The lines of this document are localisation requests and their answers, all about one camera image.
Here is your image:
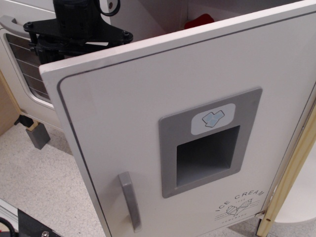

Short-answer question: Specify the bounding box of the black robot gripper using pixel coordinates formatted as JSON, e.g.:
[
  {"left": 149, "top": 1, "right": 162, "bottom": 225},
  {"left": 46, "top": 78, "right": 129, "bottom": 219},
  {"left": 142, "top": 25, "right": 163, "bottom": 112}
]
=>
[{"left": 23, "top": 0, "right": 133, "bottom": 65}]

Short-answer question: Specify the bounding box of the grey wooden furniture leg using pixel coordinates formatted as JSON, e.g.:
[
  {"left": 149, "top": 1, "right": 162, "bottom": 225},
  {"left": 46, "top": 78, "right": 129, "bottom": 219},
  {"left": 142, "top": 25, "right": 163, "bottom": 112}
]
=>
[{"left": 19, "top": 115, "right": 50, "bottom": 150}]

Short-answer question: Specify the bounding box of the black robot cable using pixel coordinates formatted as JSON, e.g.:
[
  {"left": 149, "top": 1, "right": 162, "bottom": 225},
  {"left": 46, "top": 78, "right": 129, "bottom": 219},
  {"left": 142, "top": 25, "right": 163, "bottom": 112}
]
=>
[{"left": 95, "top": 0, "right": 121, "bottom": 16}]

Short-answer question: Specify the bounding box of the light wooden fridge side frame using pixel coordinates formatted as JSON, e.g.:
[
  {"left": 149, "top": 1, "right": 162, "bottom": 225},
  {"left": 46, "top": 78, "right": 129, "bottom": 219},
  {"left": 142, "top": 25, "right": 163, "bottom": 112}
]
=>
[{"left": 256, "top": 105, "right": 316, "bottom": 237}]

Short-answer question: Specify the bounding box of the white toy oven door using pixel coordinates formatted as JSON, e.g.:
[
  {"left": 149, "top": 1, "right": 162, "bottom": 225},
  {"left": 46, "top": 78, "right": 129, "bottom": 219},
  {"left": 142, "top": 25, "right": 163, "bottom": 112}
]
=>
[{"left": 0, "top": 26, "right": 61, "bottom": 129}]

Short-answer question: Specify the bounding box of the white toy fridge door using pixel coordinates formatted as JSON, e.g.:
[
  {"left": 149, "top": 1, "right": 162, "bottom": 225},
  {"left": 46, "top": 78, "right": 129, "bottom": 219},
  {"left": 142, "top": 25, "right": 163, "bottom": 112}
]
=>
[{"left": 39, "top": 0, "right": 316, "bottom": 237}]

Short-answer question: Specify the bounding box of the grey oven door handle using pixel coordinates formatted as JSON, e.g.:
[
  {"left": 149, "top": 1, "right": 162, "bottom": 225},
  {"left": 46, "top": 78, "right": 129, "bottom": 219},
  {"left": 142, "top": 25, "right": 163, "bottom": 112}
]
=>
[{"left": 0, "top": 15, "right": 30, "bottom": 38}]

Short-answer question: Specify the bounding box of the grey fridge door handle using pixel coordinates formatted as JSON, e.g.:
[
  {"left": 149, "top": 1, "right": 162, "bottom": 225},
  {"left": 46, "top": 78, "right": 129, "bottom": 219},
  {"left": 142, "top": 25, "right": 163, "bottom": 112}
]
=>
[{"left": 118, "top": 172, "right": 142, "bottom": 233}]

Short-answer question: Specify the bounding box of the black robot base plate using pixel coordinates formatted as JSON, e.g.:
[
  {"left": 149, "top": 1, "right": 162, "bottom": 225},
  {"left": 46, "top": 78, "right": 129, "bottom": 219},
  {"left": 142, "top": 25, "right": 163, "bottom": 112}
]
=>
[{"left": 0, "top": 208, "right": 60, "bottom": 237}]

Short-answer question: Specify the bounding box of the grey ice dispenser panel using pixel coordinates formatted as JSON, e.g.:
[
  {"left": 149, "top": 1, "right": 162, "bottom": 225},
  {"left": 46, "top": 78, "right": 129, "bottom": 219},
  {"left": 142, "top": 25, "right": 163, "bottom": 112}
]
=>
[{"left": 159, "top": 87, "right": 263, "bottom": 198}]

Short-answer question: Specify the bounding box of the red object inside fridge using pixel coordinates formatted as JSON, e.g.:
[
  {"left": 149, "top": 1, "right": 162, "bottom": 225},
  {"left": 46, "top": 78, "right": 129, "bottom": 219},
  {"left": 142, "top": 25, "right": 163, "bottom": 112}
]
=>
[{"left": 184, "top": 13, "right": 215, "bottom": 29}]

